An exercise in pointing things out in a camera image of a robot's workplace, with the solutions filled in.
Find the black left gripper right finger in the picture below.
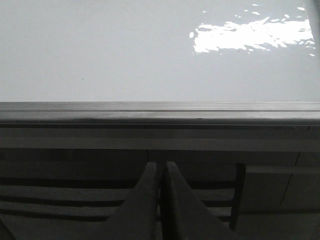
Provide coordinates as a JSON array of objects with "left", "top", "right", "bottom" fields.
[{"left": 163, "top": 162, "right": 232, "bottom": 240}]

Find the dark slatted chair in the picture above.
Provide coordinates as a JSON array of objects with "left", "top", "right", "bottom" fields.
[{"left": 0, "top": 163, "right": 246, "bottom": 240}]

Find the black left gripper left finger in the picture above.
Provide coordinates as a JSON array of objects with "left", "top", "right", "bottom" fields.
[{"left": 79, "top": 162, "right": 159, "bottom": 240}]

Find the white whiteboard with grey frame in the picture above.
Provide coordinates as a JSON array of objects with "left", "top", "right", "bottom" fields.
[{"left": 0, "top": 0, "right": 320, "bottom": 126}]

